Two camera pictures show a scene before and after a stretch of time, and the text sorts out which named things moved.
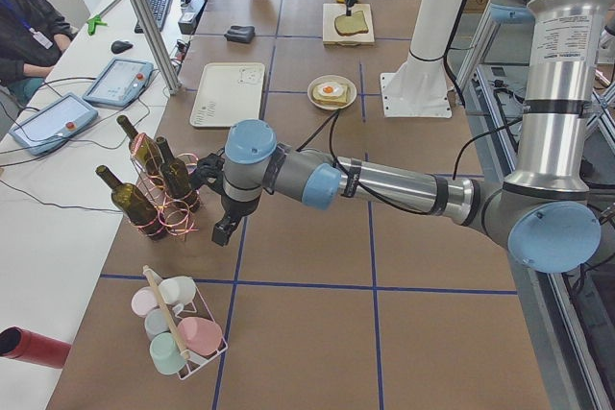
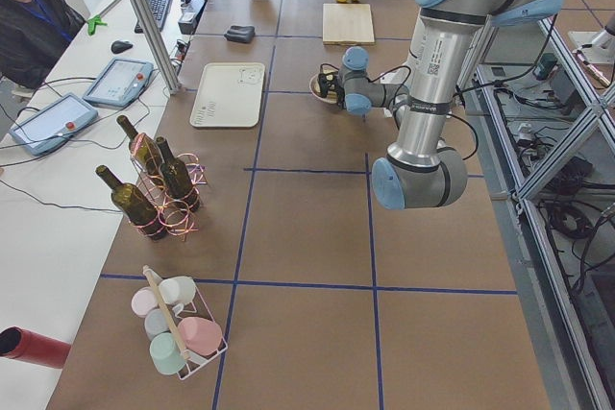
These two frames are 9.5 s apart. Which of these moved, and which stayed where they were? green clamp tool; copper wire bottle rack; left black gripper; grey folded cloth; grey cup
Moved: left black gripper
Stayed: copper wire bottle rack; grey cup; grey folded cloth; green clamp tool
